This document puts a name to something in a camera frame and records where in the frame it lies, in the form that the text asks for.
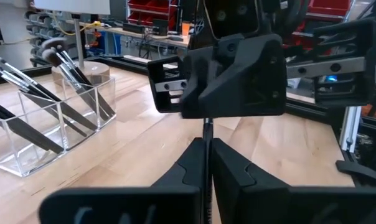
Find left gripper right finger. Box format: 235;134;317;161
211;138;376;224

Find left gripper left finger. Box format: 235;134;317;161
38;138;209;224

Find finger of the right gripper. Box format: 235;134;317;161
203;33;287;119
180;46;226;119

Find thin black makeup brush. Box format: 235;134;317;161
0;96;63;150
0;104;65;154
202;117;214;224
0;55;98;131
0;63;88;138

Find fluffy powder makeup brush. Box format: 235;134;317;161
40;37;116;116

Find fan head makeup brush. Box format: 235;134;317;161
40;49;110;122

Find cluttered workbench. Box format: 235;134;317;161
85;21;190;60

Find red storage bins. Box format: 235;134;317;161
127;0;352;32

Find clear acrylic brush organizer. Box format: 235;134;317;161
0;74;117;178

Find white shade wooden table lamp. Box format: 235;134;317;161
34;0;111;88

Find grey parts rack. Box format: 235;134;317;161
24;9;54;68

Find white panel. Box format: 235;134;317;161
1;0;36;44

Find silver aluminium post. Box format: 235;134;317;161
339;105;362;154

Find yellow cable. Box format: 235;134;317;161
52;14;102;35

